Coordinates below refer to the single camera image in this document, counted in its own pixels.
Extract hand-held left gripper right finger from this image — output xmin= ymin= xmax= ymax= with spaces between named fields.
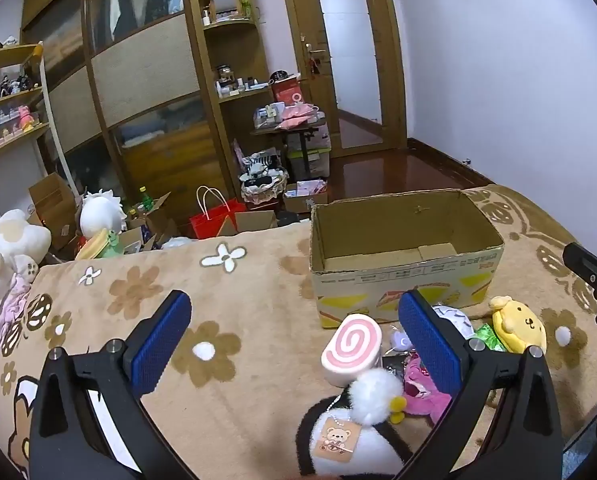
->
xmin=397 ymin=289 xmax=565 ymax=480

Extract black packet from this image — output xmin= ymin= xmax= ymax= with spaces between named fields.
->
xmin=381 ymin=354 xmax=410 ymax=377

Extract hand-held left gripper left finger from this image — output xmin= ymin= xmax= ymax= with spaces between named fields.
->
xmin=28 ymin=289 xmax=199 ymax=480

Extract blue cloth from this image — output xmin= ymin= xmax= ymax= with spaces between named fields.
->
xmin=561 ymin=400 xmax=597 ymax=480

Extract pink bear plush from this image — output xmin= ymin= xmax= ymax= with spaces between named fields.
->
xmin=403 ymin=352 xmax=452 ymax=426

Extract pink packets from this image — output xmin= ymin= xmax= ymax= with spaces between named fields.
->
xmin=275 ymin=102 xmax=322 ymax=129

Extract green frog toy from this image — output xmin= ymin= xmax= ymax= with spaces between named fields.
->
xmin=100 ymin=229 xmax=125 ymax=259

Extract white haired plush head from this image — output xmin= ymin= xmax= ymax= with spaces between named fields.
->
xmin=80 ymin=188 xmax=128 ymax=239

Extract pink swirl roll plush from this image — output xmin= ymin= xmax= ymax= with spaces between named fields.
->
xmin=321 ymin=313 xmax=382 ymax=389

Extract wooden corner shelf unit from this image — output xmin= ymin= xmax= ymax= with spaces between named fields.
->
xmin=185 ymin=0 xmax=280 ymax=187

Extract red gift bag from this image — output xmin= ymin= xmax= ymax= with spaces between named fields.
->
xmin=189 ymin=185 xmax=248 ymax=240

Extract small wooden side table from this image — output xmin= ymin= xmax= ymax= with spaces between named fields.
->
xmin=250 ymin=117 xmax=330 ymax=181

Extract wooden shelf of figurines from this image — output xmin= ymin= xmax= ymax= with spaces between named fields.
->
xmin=0 ymin=39 xmax=52 ymax=162

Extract black white penguin plush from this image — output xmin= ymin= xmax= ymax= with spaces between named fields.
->
xmin=294 ymin=369 xmax=417 ymax=479

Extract white black round plush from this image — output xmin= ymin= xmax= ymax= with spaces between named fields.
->
xmin=431 ymin=304 xmax=477 ymax=341

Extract basket of clothes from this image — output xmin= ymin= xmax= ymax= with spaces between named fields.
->
xmin=239 ymin=149 xmax=290 ymax=206

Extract red paper bag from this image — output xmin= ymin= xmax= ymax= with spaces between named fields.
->
xmin=270 ymin=73 xmax=304 ymax=106

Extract wooden door with glass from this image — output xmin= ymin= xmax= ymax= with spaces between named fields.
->
xmin=277 ymin=0 xmax=410 ymax=159

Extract metal door handle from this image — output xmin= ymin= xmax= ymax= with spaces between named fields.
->
xmin=303 ymin=34 xmax=327 ymax=77

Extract white beige plush toy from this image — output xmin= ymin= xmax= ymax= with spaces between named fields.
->
xmin=0 ymin=208 xmax=52 ymax=307

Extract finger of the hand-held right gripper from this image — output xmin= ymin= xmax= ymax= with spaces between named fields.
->
xmin=562 ymin=242 xmax=597 ymax=334

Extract small cardboard box with packets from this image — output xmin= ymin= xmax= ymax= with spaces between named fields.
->
xmin=283 ymin=179 xmax=330 ymax=214

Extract green tissue packet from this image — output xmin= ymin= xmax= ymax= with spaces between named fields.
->
xmin=473 ymin=322 xmax=507 ymax=354

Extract open cardboard box with bottles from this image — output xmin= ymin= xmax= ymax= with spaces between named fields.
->
xmin=125 ymin=192 xmax=180 ymax=256

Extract tall brown cardboard box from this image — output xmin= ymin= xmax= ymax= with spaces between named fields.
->
xmin=28 ymin=172 xmax=80 ymax=252

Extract yellow dog plush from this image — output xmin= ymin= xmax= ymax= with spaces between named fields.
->
xmin=488 ymin=295 xmax=548 ymax=354

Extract picture frame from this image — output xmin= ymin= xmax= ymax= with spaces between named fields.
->
xmin=208 ymin=0 xmax=242 ymax=19

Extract wooden wardrobe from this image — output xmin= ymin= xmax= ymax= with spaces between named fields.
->
xmin=20 ymin=0 xmax=230 ymax=222

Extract clear bag with purple item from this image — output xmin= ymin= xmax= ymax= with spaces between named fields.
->
xmin=389 ymin=325 xmax=419 ymax=357

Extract flat cardboard box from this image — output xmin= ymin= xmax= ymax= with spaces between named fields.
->
xmin=218 ymin=209 xmax=278 ymax=237

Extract clear plastic storage box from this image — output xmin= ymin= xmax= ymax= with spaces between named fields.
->
xmin=285 ymin=130 xmax=332 ymax=179

